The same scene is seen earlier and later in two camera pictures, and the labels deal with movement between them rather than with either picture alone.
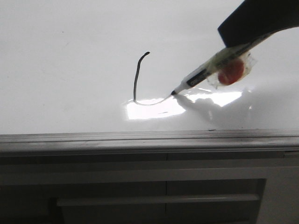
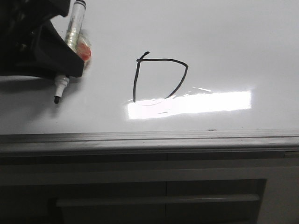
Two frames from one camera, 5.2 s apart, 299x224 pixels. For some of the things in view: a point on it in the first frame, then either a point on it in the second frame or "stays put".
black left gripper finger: [252, 19] to [30, 43]
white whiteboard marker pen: [218, 61] to [74, 32]
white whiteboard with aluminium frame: [96, 76] stays put
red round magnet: [232, 71] to [83, 49]
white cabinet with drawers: [241, 189] stays put
